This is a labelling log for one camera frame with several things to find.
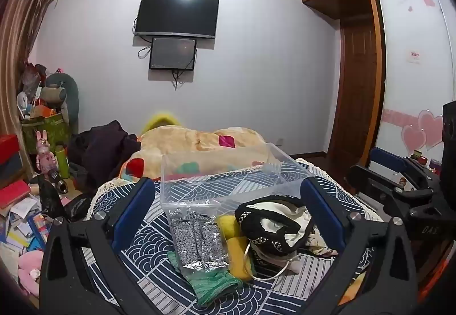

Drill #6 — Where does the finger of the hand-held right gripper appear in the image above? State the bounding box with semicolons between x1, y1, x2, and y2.
370;147;443;192
347;164;434;211

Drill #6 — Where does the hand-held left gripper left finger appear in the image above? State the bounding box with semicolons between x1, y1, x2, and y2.
39;177;167;315

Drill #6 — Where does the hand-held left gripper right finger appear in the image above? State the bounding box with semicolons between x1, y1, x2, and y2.
300;176;421;315

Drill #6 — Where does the black and cream knitted bag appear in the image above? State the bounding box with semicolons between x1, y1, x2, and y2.
234;196;317;266

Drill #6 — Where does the clear plastic storage box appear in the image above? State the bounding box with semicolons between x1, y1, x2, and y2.
160;143;310;266

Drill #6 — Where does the grey speckled sock pair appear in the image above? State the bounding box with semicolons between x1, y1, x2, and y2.
169;212;229;280

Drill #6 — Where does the yellow soft cloth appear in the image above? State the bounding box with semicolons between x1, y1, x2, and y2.
217;213;256;282

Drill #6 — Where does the green knitted cloth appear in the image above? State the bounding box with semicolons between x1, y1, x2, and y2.
167;251;245;306

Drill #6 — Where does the cream floral cloth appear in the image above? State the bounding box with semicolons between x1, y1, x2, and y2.
306;229;339;259

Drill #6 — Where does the white heart-decorated sliding door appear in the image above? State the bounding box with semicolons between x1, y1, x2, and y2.
369;0;456;194

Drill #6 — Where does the dark clothes pile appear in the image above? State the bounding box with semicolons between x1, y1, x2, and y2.
67;120;142;192

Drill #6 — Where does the brown wooden door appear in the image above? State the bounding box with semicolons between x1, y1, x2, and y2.
328;21;387;159

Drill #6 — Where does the orange cloth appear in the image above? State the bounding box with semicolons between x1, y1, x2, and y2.
338;271;367;306

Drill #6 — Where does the black plastic bag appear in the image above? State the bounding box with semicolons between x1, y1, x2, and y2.
37;175;94;223

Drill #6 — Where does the green bottle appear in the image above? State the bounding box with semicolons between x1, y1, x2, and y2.
54;145;71;179

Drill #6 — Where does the colourful printed blanket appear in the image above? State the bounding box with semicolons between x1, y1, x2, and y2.
119;125;282;182

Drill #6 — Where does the yellow pillow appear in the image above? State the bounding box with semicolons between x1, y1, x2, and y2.
141;110;182;134

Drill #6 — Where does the pink rabbit toy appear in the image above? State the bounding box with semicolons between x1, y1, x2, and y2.
35;130;58;177

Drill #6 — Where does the pile of books and papers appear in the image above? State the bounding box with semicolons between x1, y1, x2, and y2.
0;194;55;267

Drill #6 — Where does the green storage box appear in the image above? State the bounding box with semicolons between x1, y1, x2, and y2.
21;112;70;156

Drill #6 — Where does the pink plush toy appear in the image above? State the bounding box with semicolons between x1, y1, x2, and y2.
18;250;45;296

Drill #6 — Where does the red book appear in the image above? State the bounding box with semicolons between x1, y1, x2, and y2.
0;181;32;209

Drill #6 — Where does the grey plush toy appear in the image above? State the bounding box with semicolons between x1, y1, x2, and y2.
40;71;80;135

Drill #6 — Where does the red box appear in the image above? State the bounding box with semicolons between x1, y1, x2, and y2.
0;134;21;166

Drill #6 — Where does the small white fan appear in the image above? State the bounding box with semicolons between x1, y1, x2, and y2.
16;92;31;120

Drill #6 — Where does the small black monitor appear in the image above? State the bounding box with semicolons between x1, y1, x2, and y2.
149;37;198;71

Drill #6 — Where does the brown striped curtain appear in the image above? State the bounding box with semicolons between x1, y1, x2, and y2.
0;0;69;173

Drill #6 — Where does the white ring handle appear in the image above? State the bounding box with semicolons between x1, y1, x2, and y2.
244;242;302;282

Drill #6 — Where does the wall-mounted black television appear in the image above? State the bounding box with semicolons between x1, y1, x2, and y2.
134;0;219;39

